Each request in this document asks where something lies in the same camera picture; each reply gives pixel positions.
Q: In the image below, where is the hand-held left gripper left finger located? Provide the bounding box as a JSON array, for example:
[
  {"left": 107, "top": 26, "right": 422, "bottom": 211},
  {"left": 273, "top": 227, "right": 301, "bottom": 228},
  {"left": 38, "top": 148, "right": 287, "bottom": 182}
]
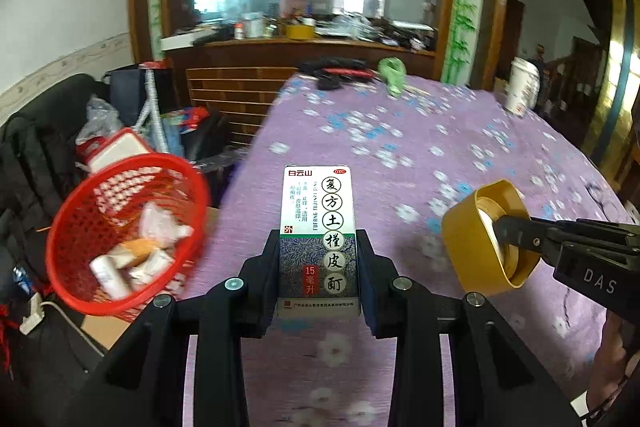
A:
[{"left": 65, "top": 229, "right": 281, "bottom": 427}]

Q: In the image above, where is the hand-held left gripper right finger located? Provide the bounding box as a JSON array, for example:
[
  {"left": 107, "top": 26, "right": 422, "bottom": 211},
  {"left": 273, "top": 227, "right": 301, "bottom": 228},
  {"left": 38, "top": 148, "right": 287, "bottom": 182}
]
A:
[{"left": 356, "top": 229, "right": 583, "bottom": 427}]

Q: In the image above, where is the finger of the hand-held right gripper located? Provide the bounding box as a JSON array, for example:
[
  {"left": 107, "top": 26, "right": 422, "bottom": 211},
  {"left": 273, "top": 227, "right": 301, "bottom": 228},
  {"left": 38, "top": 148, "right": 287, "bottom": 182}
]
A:
[
  {"left": 492, "top": 214, "right": 640, "bottom": 242},
  {"left": 520, "top": 238, "right": 566, "bottom": 265}
]

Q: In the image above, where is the yellow paper container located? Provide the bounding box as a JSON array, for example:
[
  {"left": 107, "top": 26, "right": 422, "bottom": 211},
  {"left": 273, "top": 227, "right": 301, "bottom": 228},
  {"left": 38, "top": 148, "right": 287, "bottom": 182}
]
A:
[{"left": 441, "top": 179, "right": 542, "bottom": 295}]

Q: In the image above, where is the white blue patterned medicine box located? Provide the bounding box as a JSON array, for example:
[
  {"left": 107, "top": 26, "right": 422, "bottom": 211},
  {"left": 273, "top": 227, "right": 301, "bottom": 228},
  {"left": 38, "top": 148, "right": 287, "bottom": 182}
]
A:
[{"left": 276, "top": 164, "right": 362, "bottom": 320}]

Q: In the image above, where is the small white orange box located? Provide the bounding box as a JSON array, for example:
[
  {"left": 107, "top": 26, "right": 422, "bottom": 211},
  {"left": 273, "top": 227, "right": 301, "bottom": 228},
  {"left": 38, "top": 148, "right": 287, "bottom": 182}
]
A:
[{"left": 117, "top": 237, "right": 176, "bottom": 283}]

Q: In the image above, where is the white paper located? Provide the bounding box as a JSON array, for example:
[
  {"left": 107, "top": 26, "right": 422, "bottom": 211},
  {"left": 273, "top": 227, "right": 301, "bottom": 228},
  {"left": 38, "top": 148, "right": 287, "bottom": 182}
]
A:
[{"left": 137, "top": 202, "right": 195, "bottom": 248}]

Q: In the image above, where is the long white barcode medicine box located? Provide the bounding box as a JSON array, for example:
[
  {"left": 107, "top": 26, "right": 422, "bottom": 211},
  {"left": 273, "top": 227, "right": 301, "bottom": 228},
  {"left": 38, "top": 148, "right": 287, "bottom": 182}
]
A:
[{"left": 89, "top": 254, "right": 130, "bottom": 297}]

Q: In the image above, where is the red plastic mesh basket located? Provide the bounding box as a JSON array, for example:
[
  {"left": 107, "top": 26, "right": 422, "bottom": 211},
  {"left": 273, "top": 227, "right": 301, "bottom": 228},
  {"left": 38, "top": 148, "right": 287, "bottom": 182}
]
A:
[{"left": 45, "top": 152, "right": 212, "bottom": 317}]

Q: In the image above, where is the person's right hand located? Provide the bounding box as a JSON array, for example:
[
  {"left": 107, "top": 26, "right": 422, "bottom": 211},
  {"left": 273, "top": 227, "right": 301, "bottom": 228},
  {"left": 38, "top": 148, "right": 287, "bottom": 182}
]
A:
[{"left": 585, "top": 309, "right": 640, "bottom": 413}]

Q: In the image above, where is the white printed paper cup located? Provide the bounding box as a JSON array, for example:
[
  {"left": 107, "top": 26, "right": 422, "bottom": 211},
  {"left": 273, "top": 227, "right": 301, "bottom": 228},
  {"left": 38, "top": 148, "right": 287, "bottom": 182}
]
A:
[{"left": 502, "top": 58, "right": 543, "bottom": 116}]

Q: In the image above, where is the dark wooden chair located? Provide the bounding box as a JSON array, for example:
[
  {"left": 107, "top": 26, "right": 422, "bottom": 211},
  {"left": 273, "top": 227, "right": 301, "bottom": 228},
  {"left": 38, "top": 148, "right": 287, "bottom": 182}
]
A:
[{"left": 542, "top": 37, "right": 606, "bottom": 132}]

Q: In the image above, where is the colourful plastic package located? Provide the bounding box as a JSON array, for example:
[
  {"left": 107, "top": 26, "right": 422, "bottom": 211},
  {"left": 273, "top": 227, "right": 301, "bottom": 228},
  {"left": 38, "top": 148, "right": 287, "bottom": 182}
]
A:
[{"left": 162, "top": 107, "right": 211, "bottom": 135}]

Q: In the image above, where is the wooden sideboard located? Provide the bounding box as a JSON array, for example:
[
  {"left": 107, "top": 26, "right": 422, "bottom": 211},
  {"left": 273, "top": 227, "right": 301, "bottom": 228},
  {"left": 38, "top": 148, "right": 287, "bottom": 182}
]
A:
[{"left": 162, "top": 38, "right": 441, "bottom": 148}]

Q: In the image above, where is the green cloth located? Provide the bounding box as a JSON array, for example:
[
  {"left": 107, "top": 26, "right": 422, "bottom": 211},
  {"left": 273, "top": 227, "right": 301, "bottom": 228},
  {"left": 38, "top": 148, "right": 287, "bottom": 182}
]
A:
[{"left": 377, "top": 57, "right": 407, "bottom": 95}]

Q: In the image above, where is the black red hand tool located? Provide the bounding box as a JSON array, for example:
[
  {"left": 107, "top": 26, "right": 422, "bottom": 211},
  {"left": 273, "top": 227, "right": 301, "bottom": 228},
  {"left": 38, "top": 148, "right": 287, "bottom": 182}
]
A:
[{"left": 299, "top": 59, "right": 376, "bottom": 82}]

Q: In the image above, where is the clear plastic bag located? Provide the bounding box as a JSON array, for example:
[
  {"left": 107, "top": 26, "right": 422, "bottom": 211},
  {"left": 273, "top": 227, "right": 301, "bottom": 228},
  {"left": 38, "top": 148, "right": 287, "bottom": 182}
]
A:
[{"left": 75, "top": 96, "right": 126, "bottom": 145}]

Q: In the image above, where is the white power strip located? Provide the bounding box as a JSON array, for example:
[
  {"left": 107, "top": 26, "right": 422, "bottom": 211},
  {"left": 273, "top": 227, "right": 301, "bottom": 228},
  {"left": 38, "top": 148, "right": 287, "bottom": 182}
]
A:
[{"left": 19, "top": 292, "right": 43, "bottom": 335}]

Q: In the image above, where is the dark blue bag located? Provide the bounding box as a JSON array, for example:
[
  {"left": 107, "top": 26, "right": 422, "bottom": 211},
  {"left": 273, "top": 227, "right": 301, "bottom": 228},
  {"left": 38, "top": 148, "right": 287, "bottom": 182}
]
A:
[{"left": 107, "top": 64, "right": 181, "bottom": 132}]

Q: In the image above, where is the white flat box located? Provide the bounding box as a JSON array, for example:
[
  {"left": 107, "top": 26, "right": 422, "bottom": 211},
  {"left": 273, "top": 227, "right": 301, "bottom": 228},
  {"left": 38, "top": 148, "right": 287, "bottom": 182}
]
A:
[{"left": 160, "top": 33, "right": 221, "bottom": 50}]

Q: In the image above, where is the black backpack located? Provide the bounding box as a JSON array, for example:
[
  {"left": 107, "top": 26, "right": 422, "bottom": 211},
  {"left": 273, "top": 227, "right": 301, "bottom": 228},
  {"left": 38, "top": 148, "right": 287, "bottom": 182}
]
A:
[{"left": 0, "top": 114, "right": 81, "bottom": 228}]

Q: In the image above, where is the black sofa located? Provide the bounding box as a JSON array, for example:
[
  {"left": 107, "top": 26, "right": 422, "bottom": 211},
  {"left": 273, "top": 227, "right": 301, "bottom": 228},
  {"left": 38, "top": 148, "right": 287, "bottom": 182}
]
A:
[{"left": 0, "top": 74, "right": 111, "bottom": 427}]

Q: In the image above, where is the white power cable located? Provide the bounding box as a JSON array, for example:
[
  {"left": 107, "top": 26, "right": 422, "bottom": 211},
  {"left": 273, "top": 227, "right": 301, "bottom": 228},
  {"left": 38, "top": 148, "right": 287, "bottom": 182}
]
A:
[{"left": 42, "top": 301, "right": 106, "bottom": 353}]

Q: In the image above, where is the white board with red frame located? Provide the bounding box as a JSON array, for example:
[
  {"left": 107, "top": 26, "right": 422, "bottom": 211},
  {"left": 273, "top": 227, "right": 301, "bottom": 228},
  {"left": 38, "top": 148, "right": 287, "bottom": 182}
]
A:
[{"left": 87, "top": 128, "right": 153, "bottom": 172}]

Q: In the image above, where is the white patterned strap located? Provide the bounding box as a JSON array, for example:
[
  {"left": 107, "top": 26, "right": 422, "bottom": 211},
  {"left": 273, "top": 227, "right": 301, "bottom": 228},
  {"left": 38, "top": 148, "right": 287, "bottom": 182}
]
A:
[{"left": 137, "top": 64, "right": 168, "bottom": 152}]

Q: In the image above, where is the red strap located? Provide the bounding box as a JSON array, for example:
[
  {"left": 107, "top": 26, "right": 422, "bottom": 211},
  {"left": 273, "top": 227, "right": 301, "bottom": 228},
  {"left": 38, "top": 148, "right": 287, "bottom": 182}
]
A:
[{"left": 0, "top": 304, "right": 16, "bottom": 373}]

